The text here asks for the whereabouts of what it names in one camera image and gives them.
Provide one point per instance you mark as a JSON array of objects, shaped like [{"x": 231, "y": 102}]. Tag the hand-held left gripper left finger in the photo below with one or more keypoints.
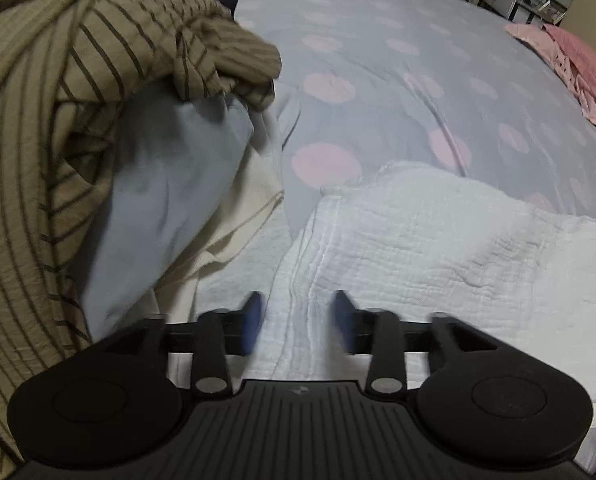
[{"x": 251, "y": 321}]

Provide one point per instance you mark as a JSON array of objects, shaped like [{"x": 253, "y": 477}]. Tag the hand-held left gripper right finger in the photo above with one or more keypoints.
[{"x": 343, "y": 321}]

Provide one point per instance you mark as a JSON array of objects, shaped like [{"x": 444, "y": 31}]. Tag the white textured cloth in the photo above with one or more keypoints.
[{"x": 428, "y": 260}]

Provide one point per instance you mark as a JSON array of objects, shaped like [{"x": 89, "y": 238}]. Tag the cream garment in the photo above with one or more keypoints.
[{"x": 228, "y": 240}]

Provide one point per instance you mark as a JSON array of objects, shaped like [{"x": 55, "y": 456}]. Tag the light blue garment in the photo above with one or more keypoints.
[{"x": 163, "y": 200}]

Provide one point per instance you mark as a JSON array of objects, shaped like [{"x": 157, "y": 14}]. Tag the polka dot bed sheet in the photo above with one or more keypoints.
[{"x": 403, "y": 70}]

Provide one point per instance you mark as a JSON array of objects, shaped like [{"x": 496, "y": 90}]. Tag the tan striped shirt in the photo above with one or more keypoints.
[{"x": 53, "y": 135}]

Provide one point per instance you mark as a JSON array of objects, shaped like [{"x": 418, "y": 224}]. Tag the pink cloth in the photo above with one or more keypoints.
[{"x": 575, "y": 67}]

